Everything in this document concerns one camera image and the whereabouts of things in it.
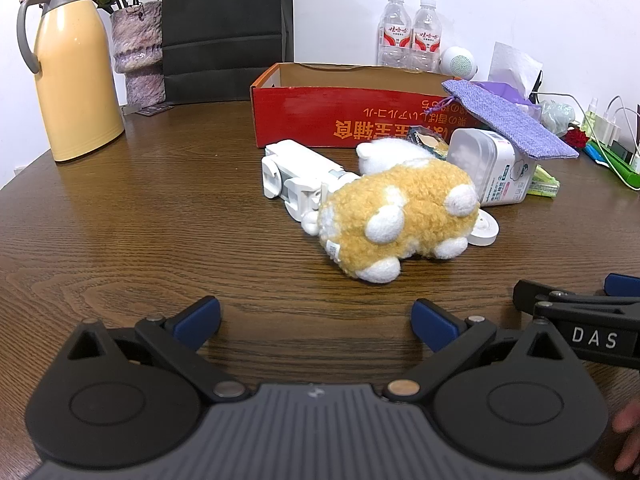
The clear water bottle red label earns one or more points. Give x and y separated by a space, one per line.
395 35
426 37

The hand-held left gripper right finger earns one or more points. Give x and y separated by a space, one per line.
435 322

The yellow thermos jug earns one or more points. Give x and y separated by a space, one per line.
75 75

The black plug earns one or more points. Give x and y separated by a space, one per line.
621 148

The purple knit pouch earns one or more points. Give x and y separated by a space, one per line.
510 120

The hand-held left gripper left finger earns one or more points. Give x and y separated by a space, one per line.
200 317

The red artificial flower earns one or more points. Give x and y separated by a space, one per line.
577 137

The green power strip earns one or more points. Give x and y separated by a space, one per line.
622 170

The pale green plastic bag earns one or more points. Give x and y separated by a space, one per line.
557 115

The green snack packet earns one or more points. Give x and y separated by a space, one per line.
542 182

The dark patterned card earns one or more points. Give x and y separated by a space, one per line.
152 110

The small clear spray bottle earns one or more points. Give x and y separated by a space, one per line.
591 115

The black paper bag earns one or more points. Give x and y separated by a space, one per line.
225 25

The white round speaker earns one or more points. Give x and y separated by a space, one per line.
457 62

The red cardboard box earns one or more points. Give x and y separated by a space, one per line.
325 115

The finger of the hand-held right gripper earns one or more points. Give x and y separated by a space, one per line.
525 295
622 285

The blue snack packet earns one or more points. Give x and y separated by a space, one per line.
430 141

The white tissue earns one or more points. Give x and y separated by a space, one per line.
515 67

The white folding phone stand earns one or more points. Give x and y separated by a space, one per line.
295 175

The white charger plug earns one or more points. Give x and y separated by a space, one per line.
606 127

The yellow and white plush toy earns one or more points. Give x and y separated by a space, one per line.
400 215

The purple tissue pack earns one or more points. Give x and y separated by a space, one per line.
500 91

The purple mottled vase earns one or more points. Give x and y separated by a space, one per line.
140 50

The person's right hand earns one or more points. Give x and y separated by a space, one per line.
627 417

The white round disc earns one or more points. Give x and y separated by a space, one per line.
486 230

